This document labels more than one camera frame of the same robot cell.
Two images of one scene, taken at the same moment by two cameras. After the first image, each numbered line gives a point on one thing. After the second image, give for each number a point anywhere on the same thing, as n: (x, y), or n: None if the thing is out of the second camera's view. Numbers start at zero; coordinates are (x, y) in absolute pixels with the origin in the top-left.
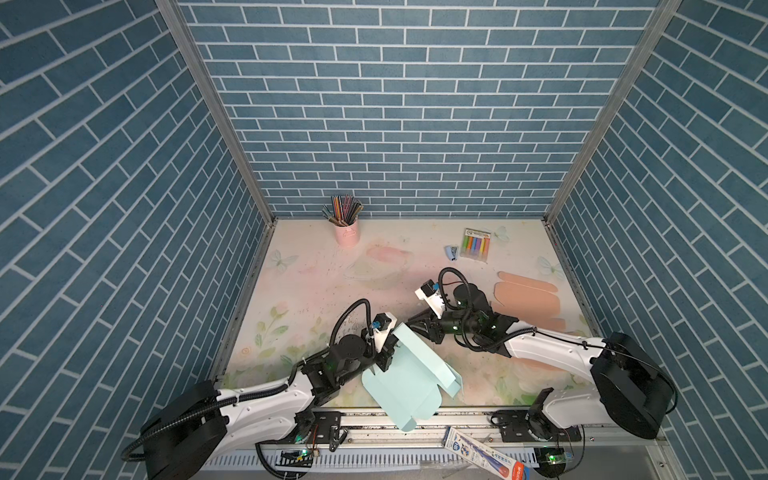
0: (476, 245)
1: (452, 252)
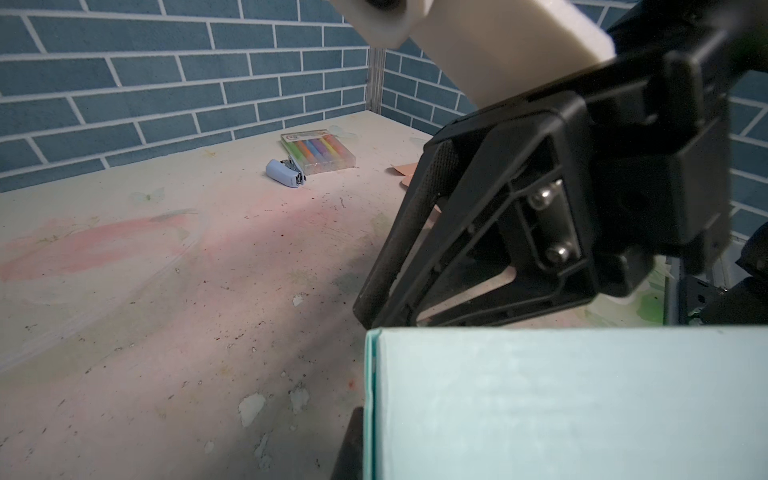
0: (320, 150)
1: (286, 172)
